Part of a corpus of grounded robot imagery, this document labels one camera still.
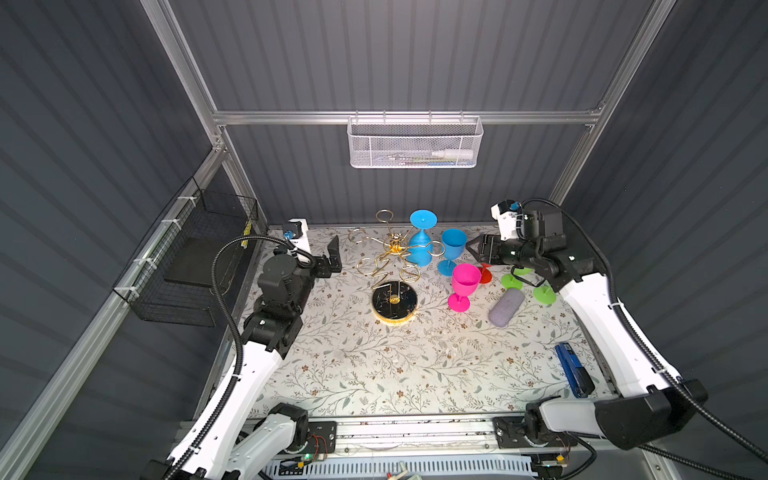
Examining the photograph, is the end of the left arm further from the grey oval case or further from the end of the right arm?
the grey oval case

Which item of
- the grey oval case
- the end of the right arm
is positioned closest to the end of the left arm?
the end of the right arm

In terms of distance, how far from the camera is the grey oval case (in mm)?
937
